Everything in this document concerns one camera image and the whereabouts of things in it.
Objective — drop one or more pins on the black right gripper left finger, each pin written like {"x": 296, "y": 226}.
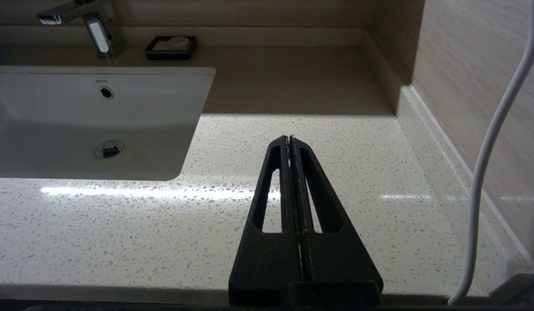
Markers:
{"x": 262, "y": 259}

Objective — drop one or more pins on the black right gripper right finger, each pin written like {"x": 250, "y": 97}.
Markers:
{"x": 340, "y": 259}

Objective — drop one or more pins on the chrome sink drain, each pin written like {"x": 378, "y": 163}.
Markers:
{"x": 109, "y": 149}

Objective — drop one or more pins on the round white soap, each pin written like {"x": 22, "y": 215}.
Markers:
{"x": 179, "y": 42}

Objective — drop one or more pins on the black soap dish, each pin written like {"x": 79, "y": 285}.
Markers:
{"x": 152, "y": 52}

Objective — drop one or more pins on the white ceramic sink basin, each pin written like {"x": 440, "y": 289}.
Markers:
{"x": 55, "y": 108}

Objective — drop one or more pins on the chrome faucet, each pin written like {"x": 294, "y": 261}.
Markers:
{"x": 100, "y": 36}

